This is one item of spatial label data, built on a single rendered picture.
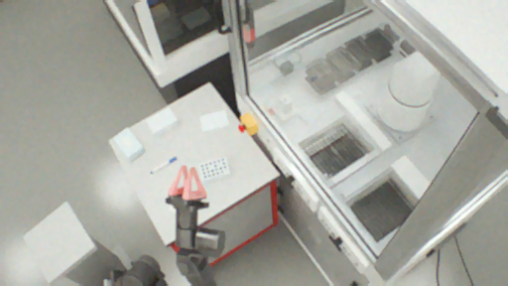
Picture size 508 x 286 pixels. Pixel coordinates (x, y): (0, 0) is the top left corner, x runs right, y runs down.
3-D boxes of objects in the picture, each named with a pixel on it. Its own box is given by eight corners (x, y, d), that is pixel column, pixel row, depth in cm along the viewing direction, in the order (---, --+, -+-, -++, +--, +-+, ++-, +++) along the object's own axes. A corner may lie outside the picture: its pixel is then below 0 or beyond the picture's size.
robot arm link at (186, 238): (171, 249, 110) (181, 242, 115) (195, 253, 108) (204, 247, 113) (171, 223, 108) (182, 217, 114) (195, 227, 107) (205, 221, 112)
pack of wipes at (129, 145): (146, 151, 200) (143, 146, 196) (129, 163, 198) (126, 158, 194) (130, 130, 206) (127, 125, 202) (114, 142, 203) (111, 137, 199)
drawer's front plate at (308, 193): (314, 213, 180) (316, 203, 171) (274, 160, 191) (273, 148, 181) (317, 210, 181) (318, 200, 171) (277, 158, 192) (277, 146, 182)
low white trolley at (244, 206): (198, 282, 248) (165, 245, 180) (149, 200, 271) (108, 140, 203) (281, 229, 263) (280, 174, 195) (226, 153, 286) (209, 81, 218)
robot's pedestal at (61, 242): (109, 313, 239) (48, 286, 171) (83, 274, 249) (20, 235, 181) (147, 283, 248) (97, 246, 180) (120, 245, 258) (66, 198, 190)
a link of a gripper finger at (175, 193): (206, 166, 109) (204, 203, 111) (187, 162, 113) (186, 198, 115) (187, 169, 104) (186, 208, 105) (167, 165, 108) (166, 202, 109)
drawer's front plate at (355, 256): (360, 274, 169) (365, 267, 159) (317, 217, 179) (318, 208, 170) (364, 271, 169) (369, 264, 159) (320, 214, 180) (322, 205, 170)
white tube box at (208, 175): (203, 184, 193) (202, 180, 189) (199, 168, 196) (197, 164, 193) (230, 176, 194) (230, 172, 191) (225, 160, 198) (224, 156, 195)
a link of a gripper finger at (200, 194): (208, 167, 109) (207, 204, 110) (189, 163, 113) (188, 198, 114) (189, 170, 103) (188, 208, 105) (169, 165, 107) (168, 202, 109)
